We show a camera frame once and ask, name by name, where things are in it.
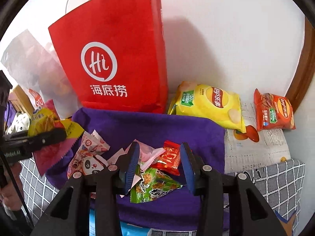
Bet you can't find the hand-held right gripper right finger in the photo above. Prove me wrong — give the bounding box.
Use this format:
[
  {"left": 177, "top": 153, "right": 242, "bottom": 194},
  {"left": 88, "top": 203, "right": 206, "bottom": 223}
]
[{"left": 180, "top": 142, "right": 287, "bottom": 236}]

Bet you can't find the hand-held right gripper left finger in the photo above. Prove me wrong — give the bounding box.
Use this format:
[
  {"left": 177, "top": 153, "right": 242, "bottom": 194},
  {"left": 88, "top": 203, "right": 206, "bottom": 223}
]
[{"left": 31, "top": 141, "right": 141, "bottom": 236}]

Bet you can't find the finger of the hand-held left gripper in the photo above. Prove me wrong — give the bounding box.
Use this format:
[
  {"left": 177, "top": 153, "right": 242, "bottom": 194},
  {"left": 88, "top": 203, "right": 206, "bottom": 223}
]
[{"left": 4, "top": 127, "right": 67, "bottom": 153}]

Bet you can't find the yellow pink snack packet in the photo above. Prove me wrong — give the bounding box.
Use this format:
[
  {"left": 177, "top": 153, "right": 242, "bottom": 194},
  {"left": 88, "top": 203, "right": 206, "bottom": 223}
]
[{"left": 28, "top": 100, "right": 84, "bottom": 176}]

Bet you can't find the white pink lychee snack packet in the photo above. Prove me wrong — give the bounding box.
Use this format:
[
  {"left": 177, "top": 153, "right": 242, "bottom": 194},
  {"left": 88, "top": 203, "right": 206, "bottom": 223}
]
[{"left": 127, "top": 140, "right": 166, "bottom": 171}]

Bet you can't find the red candy packet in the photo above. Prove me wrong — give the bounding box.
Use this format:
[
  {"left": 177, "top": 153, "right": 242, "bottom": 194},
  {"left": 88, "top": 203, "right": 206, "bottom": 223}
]
[{"left": 150, "top": 140, "right": 183, "bottom": 176}]

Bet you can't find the green snack packet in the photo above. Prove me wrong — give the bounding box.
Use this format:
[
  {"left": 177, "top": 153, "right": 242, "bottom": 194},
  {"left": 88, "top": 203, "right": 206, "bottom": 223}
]
[{"left": 130, "top": 167, "right": 184, "bottom": 203}]

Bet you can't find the person's left hand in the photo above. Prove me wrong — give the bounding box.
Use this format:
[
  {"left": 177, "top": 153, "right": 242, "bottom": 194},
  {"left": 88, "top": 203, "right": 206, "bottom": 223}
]
[{"left": 0, "top": 166, "right": 25, "bottom": 213}]

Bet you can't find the white zigzag-edged packet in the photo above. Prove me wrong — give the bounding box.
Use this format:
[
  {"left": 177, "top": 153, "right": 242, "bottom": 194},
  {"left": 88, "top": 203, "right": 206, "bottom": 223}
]
[{"left": 107, "top": 147, "right": 131, "bottom": 166}]

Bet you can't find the white spotted cloth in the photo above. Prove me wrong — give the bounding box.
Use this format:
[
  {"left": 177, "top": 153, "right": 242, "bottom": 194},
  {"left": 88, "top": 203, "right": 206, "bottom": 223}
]
[{"left": 6, "top": 112, "right": 31, "bottom": 134}]

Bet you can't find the white packet with red logo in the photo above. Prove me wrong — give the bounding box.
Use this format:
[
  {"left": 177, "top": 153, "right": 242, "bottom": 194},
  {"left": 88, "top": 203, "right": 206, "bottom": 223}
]
[{"left": 81, "top": 130, "right": 110, "bottom": 156}]

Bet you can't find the purple cloth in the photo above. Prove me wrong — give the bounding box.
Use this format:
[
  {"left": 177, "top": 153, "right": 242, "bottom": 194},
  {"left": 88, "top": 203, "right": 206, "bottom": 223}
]
[{"left": 45, "top": 107, "right": 225, "bottom": 231}]

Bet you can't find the panda print snack packet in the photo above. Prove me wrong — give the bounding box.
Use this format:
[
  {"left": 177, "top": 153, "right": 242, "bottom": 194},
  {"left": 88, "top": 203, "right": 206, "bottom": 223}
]
[{"left": 67, "top": 150, "right": 109, "bottom": 179}]

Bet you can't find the brown cardboard box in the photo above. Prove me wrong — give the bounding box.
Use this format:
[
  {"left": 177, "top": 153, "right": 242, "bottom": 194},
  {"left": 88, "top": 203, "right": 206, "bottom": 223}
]
[{"left": 11, "top": 86, "right": 35, "bottom": 117}]

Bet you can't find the light blue sheet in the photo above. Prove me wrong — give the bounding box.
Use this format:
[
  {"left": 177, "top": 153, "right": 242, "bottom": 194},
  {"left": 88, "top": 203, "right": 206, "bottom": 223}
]
[{"left": 89, "top": 208, "right": 153, "bottom": 236}]

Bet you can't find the yellow potato chips bag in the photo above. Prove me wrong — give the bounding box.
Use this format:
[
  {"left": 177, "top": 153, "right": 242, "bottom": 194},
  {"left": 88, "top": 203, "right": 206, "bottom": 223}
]
[{"left": 168, "top": 81, "right": 246, "bottom": 134}]

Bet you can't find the white printed mat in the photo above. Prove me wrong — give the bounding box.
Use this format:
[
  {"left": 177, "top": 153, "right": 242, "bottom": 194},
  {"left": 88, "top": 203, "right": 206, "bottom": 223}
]
[{"left": 224, "top": 101, "right": 292, "bottom": 175}]

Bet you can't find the white plastic bag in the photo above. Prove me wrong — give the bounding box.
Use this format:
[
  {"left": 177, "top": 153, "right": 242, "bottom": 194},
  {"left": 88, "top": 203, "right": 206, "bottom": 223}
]
[{"left": 1, "top": 29, "right": 80, "bottom": 120}]

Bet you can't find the grey checked cloth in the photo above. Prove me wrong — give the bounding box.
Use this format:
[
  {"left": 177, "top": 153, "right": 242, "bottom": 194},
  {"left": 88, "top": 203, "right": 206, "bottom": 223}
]
[{"left": 18, "top": 157, "right": 307, "bottom": 236}]

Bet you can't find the orange potato chips bag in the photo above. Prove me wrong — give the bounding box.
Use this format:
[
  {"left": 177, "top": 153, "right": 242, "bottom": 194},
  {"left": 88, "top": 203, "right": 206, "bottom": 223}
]
[{"left": 253, "top": 88, "right": 296, "bottom": 132}]

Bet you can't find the red paper bag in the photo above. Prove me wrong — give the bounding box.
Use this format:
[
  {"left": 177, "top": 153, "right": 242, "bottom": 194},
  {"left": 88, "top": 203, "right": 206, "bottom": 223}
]
[{"left": 48, "top": 0, "right": 169, "bottom": 115}]

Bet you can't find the brown wooden frame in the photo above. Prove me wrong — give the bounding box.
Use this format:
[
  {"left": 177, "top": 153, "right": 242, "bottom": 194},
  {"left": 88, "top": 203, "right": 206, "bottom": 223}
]
[{"left": 285, "top": 17, "right": 315, "bottom": 112}]

